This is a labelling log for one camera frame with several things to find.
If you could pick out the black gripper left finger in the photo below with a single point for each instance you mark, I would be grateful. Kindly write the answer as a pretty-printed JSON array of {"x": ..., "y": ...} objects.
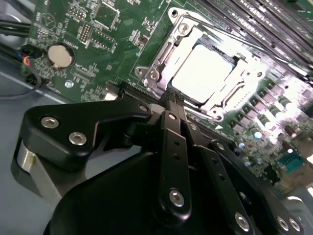
[{"x": 73, "y": 117}]

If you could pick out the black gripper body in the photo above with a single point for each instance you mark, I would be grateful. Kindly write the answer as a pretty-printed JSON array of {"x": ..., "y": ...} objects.
[{"x": 110, "y": 200}]

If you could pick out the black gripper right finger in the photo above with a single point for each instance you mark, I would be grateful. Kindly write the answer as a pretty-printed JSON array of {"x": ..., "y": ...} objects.
[{"x": 227, "y": 186}]

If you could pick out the silver CPU green board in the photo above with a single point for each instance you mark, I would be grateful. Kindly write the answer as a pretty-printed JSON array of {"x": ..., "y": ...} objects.
[{"x": 203, "y": 71}]

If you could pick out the metal socket cover frame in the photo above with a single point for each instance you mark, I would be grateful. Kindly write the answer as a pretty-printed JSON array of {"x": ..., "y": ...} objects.
[{"x": 183, "y": 42}]

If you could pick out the thin metal locking lever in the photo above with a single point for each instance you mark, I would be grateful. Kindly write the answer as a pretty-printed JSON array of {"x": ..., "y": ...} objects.
[{"x": 234, "y": 36}]

